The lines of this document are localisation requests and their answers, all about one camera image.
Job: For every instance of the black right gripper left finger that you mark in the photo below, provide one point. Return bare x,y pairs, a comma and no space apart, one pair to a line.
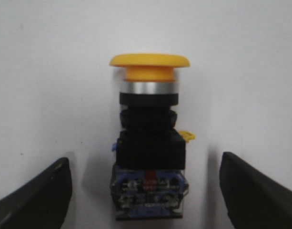
42,203

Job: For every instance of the yellow push button switch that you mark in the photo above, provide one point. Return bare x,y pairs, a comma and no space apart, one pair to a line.
148,179

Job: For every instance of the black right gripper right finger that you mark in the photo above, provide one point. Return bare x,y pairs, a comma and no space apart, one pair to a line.
252,199

